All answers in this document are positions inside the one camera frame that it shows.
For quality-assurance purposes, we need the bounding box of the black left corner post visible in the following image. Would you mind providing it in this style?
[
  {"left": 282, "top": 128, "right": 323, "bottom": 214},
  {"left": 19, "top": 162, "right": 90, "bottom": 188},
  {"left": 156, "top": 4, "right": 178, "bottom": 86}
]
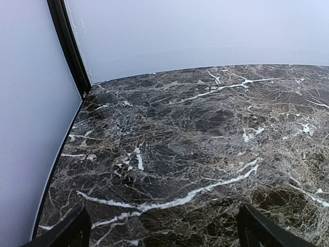
[{"left": 47, "top": 0, "right": 92, "bottom": 99}]

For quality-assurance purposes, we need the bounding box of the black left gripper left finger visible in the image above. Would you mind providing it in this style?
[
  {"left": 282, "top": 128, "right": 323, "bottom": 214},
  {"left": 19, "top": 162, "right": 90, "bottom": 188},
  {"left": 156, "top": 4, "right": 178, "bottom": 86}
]
[{"left": 23, "top": 206, "right": 91, "bottom": 247}]

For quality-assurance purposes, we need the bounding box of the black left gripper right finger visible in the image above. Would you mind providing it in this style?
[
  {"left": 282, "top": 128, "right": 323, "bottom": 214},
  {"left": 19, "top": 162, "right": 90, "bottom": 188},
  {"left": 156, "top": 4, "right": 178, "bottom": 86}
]
[{"left": 236, "top": 205, "right": 314, "bottom": 247}]

